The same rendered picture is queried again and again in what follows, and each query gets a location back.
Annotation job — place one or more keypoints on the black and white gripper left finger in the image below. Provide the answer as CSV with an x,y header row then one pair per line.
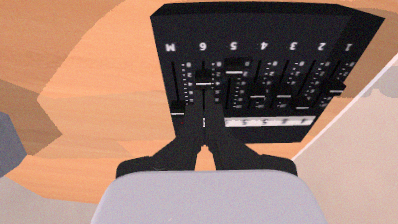
x,y
181,153

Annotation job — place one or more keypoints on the black lighting desk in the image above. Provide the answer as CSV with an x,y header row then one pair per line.
x,y
239,48

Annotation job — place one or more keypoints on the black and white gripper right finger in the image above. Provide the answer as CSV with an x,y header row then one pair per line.
x,y
231,154

